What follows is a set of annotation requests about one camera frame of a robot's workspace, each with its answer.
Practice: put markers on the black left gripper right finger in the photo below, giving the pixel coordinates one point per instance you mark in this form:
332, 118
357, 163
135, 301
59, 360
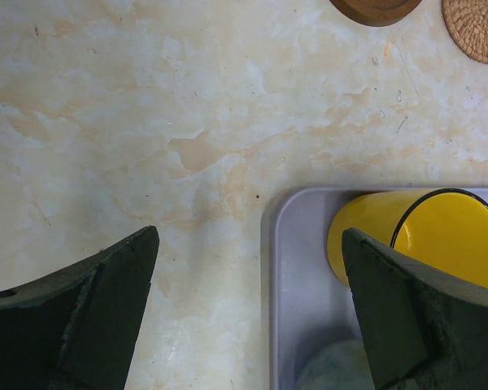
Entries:
421, 327

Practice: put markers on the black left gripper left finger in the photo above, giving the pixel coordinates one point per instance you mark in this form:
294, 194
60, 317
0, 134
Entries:
76, 328

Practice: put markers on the woven rattan coaster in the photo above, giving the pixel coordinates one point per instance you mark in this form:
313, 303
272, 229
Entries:
467, 24

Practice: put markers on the dark brown wooden coaster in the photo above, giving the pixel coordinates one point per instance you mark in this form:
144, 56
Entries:
376, 13

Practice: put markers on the grey green mug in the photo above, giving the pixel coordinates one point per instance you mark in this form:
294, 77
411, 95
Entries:
342, 365

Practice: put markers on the yellow mug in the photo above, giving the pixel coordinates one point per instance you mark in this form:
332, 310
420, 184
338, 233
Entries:
445, 228

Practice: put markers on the lavender plastic tray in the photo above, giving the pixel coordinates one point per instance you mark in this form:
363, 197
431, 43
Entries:
308, 306

